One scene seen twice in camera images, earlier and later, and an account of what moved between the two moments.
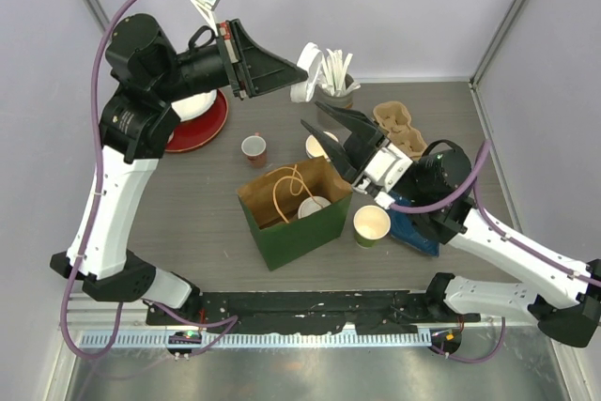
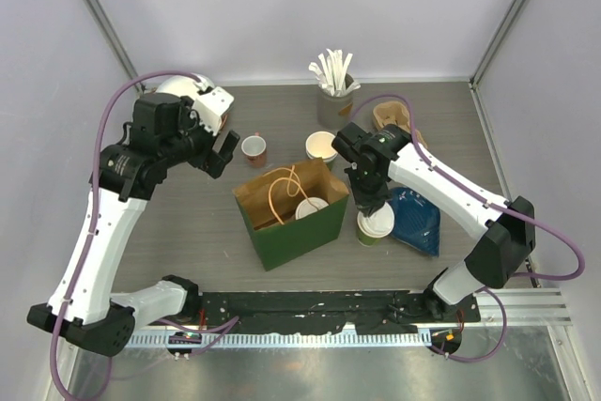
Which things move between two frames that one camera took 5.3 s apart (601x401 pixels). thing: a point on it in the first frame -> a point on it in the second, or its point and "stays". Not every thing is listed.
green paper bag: (297, 211) stays
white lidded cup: (308, 206) stays
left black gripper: (261, 70) -> (215, 161)
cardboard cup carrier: (394, 118) stays
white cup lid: (309, 61) -> (379, 223)
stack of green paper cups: (314, 147) stays
